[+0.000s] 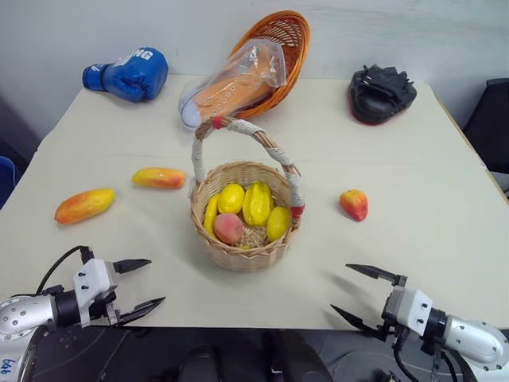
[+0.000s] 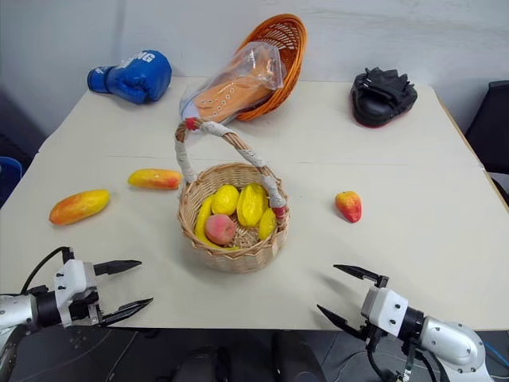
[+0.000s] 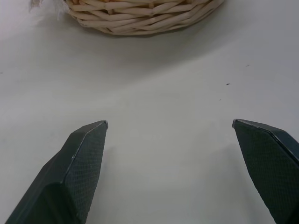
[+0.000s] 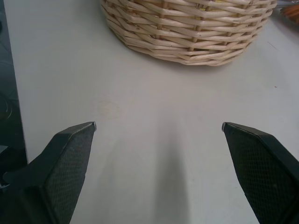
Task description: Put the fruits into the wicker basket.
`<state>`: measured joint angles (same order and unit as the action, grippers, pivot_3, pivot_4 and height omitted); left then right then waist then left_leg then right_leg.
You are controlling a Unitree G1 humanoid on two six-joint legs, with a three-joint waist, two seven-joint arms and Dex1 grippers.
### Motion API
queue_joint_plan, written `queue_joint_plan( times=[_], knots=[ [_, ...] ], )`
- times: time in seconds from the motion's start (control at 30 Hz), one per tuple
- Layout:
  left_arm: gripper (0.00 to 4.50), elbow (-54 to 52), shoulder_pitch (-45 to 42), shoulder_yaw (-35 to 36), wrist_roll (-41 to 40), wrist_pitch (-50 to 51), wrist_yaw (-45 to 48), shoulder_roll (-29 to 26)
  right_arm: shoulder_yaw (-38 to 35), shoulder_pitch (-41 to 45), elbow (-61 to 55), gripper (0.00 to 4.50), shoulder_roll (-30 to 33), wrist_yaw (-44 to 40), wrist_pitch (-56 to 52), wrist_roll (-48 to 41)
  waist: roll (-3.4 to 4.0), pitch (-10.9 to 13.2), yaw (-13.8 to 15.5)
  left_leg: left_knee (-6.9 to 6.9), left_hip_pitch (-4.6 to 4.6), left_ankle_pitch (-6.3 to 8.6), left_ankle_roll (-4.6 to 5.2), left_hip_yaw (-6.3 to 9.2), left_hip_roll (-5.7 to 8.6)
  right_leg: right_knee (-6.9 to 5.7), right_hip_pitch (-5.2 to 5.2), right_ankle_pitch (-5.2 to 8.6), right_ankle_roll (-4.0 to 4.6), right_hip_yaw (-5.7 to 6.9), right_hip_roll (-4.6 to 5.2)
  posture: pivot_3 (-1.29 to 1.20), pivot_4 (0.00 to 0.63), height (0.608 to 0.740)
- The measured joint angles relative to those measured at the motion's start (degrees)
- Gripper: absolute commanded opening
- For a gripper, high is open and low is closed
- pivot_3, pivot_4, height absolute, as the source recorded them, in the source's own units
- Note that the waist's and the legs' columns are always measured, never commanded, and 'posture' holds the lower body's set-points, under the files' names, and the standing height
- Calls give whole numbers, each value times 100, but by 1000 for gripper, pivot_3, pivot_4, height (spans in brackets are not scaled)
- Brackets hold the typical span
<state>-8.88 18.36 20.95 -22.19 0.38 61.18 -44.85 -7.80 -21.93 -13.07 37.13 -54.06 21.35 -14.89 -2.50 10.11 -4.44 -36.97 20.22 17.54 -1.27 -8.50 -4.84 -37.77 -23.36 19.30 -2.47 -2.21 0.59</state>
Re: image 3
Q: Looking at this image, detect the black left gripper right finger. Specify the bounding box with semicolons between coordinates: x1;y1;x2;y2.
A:
232;119;299;224

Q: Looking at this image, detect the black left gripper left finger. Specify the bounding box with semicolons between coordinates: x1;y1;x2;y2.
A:
4;120;109;224

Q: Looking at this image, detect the woven wicker basket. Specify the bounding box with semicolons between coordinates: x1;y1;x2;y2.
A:
63;0;225;36

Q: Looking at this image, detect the white frayed cloth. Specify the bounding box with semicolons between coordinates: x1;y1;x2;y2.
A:
28;0;71;20

